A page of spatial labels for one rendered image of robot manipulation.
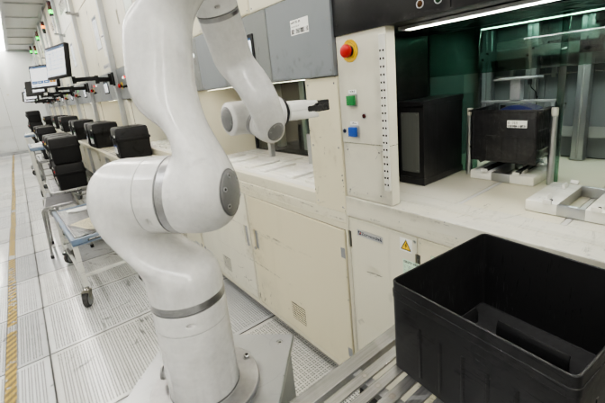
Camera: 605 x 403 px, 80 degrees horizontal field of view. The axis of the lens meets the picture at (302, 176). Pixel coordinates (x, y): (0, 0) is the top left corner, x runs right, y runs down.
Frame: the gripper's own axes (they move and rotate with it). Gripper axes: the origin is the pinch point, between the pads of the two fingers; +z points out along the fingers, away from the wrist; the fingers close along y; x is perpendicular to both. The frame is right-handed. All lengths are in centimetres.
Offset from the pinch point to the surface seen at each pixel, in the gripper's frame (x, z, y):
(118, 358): -120, -59, -106
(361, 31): 19.8, 13.0, 5.1
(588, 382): -28, -29, 74
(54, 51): 52, -34, -298
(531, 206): -31, 32, 46
